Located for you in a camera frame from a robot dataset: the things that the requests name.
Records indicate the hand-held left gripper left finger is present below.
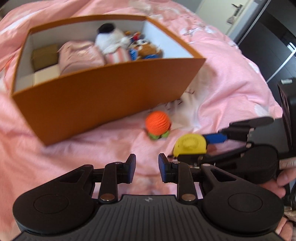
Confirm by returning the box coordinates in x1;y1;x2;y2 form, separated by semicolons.
54;153;137;204

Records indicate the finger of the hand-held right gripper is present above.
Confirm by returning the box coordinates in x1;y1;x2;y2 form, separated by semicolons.
203;116;275;145
176;143;255;166

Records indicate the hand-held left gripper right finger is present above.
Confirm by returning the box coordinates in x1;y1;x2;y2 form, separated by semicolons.
158;153;243;204

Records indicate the yellow round toy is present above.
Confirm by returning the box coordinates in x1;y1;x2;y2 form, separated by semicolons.
173;133;208;156

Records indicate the orange knitted ball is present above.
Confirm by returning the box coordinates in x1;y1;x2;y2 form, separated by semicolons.
145;111;173;141

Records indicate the orange cardboard box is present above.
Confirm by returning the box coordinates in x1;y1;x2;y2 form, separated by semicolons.
11;14;207;146

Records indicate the doll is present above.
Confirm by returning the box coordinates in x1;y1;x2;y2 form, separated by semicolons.
128;31;163;59

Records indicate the blue card pack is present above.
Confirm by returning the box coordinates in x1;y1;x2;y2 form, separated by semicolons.
128;47;139;61

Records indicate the pink zip pouch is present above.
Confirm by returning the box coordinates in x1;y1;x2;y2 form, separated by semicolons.
58;40;105;75

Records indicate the small white box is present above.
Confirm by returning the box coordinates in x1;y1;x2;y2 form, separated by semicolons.
32;64;61;87

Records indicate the pink striped plush toy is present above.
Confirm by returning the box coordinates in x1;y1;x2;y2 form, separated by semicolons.
94;22;133;63

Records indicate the small gold box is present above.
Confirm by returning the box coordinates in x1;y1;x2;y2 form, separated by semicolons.
31;44;59;71

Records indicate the person's right hand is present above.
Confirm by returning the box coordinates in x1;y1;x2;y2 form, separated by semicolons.
260;168;296;198

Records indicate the black ribbed box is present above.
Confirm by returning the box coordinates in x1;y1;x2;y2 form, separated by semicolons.
277;80;296;154

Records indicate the pink printed blanket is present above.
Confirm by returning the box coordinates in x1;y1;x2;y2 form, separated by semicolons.
0;0;284;235

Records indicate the white door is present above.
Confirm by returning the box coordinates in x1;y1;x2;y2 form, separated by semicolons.
194;0;271;42

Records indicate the black door handle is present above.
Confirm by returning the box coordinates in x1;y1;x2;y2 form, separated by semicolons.
232;3;245;16

